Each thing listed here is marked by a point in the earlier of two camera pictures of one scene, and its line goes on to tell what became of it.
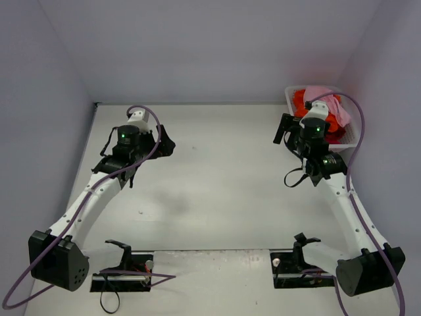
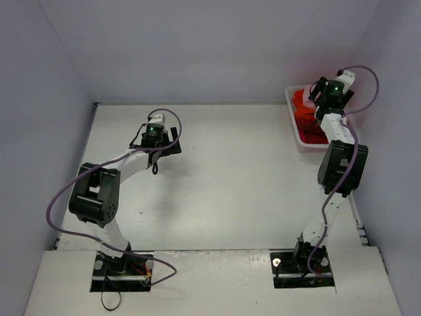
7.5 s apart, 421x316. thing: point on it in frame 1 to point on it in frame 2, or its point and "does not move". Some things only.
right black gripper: x=289 y=130 to x=317 y=89
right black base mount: x=290 y=270 does not move
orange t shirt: x=300 y=110 does not move
